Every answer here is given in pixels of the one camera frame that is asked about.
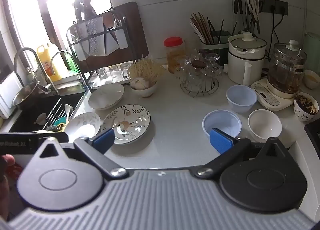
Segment patterned cup with tea leaves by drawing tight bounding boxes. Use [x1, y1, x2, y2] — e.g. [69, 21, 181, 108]
[294, 92, 320, 122]

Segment amber glass cup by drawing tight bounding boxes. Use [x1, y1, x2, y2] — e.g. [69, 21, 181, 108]
[189, 59, 207, 70]

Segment yellow detergent bottle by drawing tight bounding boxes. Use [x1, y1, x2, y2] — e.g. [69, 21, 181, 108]
[37, 44, 62, 82]

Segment white kitchen scissors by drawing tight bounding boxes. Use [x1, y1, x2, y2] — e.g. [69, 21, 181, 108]
[247, 0, 262, 33]

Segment green bottle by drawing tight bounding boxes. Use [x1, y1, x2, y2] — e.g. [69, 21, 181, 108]
[64, 52, 77, 72]

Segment glass kettle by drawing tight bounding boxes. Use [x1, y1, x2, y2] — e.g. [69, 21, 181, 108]
[267, 40, 307, 93]

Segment wire cup rack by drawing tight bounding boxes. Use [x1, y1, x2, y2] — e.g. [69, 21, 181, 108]
[180, 70, 217, 98]

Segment dish rack with glasses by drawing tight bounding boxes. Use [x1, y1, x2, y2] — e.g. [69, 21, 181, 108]
[66, 7, 128, 93]

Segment small steel faucet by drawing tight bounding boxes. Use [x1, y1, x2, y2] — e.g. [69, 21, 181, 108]
[50, 50, 87, 90]

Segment stainless steel bowl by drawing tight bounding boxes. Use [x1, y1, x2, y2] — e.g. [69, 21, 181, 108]
[12, 82, 42, 110]

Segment black power cable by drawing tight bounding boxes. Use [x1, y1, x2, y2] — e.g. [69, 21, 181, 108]
[270, 7, 281, 43]

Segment tall steel faucet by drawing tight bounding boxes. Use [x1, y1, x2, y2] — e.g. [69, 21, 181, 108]
[14, 47, 58, 93]

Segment black power strip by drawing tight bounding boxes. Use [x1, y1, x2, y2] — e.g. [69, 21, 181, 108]
[259, 0, 288, 16]

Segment white ceramic spoon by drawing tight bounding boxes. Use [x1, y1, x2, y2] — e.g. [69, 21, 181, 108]
[64, 104, 72, 123]

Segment small cream bowl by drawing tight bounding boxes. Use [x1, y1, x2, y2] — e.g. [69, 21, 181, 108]
[303, 69, 320, 89]

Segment floral dark-rimmed plate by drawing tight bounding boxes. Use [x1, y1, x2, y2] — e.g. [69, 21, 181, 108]
[101, 104, 152, 144]

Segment blue plastic bowl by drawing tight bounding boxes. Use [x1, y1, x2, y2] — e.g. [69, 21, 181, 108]
[202, 110, 242, 143]

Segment white detergent bottle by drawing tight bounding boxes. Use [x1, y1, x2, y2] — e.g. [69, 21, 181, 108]
[49, 42, 66, 70]

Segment black stove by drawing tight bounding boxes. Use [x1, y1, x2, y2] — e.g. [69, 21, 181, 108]
[304, 120, 320, 150]

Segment wire rack of glass cups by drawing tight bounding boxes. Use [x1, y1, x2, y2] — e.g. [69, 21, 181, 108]
[175, 49, 223, 91]

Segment hammered steel cleaver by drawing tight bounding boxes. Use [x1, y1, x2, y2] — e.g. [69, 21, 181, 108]
[86, 17, 107, 57]

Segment hanging kitchen utensils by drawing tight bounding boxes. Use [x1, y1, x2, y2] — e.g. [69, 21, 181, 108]
[234, 0, 263, 34]

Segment plain white plate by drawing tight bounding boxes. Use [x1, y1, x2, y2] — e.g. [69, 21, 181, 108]
[88, 84, 125, 110]

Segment white plastic bowl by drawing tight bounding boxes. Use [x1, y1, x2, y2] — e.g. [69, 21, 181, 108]
[226, 85, 257, 113]

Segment dried noodle bundle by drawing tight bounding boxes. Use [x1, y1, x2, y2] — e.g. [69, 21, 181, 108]
[127, 57, 167, 88]

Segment white drip tray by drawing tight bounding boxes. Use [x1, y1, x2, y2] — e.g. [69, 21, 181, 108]
[91, 75, 132, 88]

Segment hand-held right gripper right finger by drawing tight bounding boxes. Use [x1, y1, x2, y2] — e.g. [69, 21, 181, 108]
[195, 128, 288, 178]

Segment cream kettle base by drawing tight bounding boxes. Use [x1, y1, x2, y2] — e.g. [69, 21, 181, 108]
[251, 79, 304, 107]

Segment dark wooden cutting board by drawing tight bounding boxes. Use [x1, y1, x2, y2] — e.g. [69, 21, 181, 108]
[75, 1, 149, 72]

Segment red-lidded glass jar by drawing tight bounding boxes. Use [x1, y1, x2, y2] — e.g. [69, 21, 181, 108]
[164, 37, 185, 74]

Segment white plastic container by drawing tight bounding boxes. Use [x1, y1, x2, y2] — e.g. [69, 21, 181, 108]
[0, 71, 24, 118]

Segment small white bowl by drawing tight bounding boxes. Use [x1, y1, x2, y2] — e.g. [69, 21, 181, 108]
[130, 81, 158, 98]

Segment dark-handled knives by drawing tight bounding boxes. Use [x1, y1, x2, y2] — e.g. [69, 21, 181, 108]
[73, 0, 95, 20]

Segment person's left hand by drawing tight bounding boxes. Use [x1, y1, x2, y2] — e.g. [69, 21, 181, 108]
[0, 154, 16, 210]

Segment black sink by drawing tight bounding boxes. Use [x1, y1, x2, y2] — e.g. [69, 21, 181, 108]
[9, 91, 87, 133]

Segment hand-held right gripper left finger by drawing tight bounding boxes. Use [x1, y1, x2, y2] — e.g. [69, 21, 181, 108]
[32, 129, 127, 179]

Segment black chopsticks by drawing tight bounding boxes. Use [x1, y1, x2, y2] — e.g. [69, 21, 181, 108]
[207, 19, 225, 43]

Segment green utensil holder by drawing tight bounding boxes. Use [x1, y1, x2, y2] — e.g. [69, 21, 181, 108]
[199, 30, 232, 45]

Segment white electric pot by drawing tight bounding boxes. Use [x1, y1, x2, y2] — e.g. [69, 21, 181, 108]
[224, 32, 267, 86]

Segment bundle of wooden chopsticks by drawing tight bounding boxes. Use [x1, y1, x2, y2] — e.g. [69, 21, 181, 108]
[190, 12, 214, 44]

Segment stack of ceramic plates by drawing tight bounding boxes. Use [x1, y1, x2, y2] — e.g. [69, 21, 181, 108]
[64, 112, 102, 143]

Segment garlic bulb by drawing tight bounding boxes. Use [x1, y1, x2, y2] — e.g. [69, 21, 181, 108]
[130, 77, 147, 90]

